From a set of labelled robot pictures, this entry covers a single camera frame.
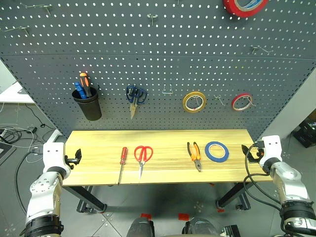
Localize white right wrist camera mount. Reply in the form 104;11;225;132
259;135;283;168

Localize orange and black screwdriver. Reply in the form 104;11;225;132
79;72;93;98

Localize grey metal pegboard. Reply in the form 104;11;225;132
0;0;316;140

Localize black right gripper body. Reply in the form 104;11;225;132
253;140;266;159

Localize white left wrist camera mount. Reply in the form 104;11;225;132
42;142;72;175

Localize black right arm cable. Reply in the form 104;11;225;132
242;144;285;213

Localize black cup holder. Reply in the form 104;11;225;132
71;86;103;121

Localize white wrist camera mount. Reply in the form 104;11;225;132
259;135;283;168
42;142;72;175

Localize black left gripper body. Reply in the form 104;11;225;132
64;155;76;170

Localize blue handled screwdriver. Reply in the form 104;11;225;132
74;81;87;100

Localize large red tape roll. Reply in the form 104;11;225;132
222;0;269;18

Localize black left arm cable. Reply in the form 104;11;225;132
15;150;45;216

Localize yellow tape roll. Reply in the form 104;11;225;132
182;91;207;114

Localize floor cable bundle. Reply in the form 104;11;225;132
0;103;61;163

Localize long metal peg hook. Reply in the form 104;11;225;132
20;2;54;16
4;25;31;36
251;45;274;55

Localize dark rounded shape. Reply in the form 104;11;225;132
126;217;156;237
182;217;221;237

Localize white side table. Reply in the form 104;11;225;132
0;80;36;105

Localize thin red tape roll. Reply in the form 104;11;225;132
231;92;254;112

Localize black box on floor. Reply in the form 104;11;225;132
292;117;316;149

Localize red handled screwdriver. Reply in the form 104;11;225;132
117;147;129;185

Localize blue tape roll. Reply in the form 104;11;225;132
204;141;230;163

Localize orange and black pliers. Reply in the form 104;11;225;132
187;141;202;172

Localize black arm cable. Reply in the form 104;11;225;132
15;150;45;216
242;144;285;213

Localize red handled scissors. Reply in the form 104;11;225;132
134;145;154;179

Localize blue handled scissors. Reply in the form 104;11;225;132
125;85;148;120

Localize black table leg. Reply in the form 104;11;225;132
215;182;253;212
62;186;108;214

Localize wire double hook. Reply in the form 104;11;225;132
161;83;174;95

